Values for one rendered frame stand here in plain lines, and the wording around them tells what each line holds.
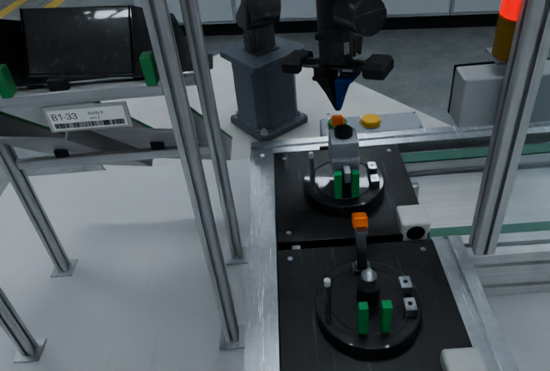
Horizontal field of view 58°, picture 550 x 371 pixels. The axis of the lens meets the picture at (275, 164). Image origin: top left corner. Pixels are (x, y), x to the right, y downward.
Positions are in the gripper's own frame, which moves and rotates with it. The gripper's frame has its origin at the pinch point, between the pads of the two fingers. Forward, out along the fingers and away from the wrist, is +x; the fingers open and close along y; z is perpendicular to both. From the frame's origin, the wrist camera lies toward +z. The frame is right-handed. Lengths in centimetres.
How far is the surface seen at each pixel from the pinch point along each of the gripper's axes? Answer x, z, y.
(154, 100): 17, 22, 65
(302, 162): 13.0, -4.5, 6.0
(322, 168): 11.7, -7.3, 0.6
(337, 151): 4.4, -12.7, -4.6
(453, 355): 16.4, -35.1, -27.1
